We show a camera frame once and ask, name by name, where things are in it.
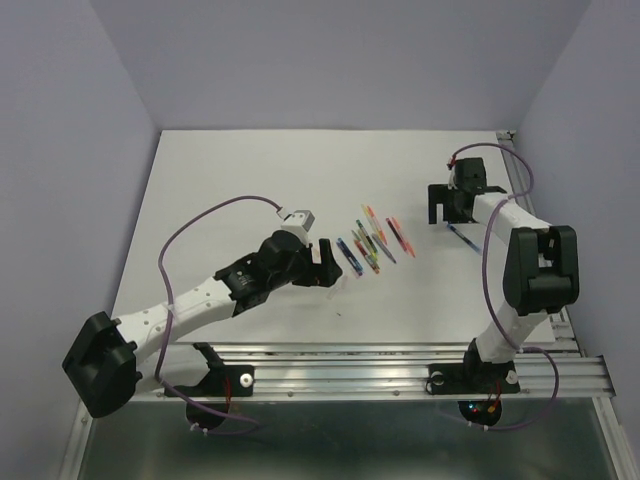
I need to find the beige yellow pen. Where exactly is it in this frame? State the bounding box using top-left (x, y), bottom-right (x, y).
top-left (353, 231), bottom-right (379, 268)

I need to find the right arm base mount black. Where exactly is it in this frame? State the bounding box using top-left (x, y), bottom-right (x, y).
top-left (425, 343), bottom-right (521, 427)

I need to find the aluminium front rail frame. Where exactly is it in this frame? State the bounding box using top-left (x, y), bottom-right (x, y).
top-left (61, 344), bottom-right (621, 479)

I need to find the aluminium right side rail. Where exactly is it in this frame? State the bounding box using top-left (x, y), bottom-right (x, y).
top-left (487, 133), bottom-right (580, 350)

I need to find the pink red capped pen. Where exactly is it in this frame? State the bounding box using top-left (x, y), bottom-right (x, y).
top-left (385, 217), bottom-right (409, 254)

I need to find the purple tinted pen cap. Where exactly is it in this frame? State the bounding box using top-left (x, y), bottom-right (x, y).
top-left (326, 286), bottom-right (339, 300)

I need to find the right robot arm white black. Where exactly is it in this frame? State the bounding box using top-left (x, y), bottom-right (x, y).
top-left (427, 157), bottom-right (580, 392)

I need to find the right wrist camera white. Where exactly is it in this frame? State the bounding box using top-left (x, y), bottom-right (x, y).
top-left (446, 157), bottom-right (457, 189)

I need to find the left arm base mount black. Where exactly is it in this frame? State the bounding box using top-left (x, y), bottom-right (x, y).
top-left (163, 342), bottom-right (259, 436)

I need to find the blue green pen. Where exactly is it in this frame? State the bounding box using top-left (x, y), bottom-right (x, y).
top-left (336, 237), bottom-right (363, 277)

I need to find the grey purple marker pen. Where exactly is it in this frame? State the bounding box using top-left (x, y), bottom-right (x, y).
top-left (371, 233), bottom-right (397, 264)

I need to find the blue capped pen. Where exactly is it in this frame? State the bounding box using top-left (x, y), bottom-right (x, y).
top-left (446, 223), bottom-right (483, 255)

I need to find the dark orange tipped pen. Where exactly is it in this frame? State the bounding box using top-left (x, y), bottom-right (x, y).
top-left (354, 240), bottom-right (379, 274)

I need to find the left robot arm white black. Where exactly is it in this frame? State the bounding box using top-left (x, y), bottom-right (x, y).
top-left (62, 230), bottom-right (343, 418)

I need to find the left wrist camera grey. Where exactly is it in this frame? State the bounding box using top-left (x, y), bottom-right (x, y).
top-left (277, 207), bottom-right (315, 246)

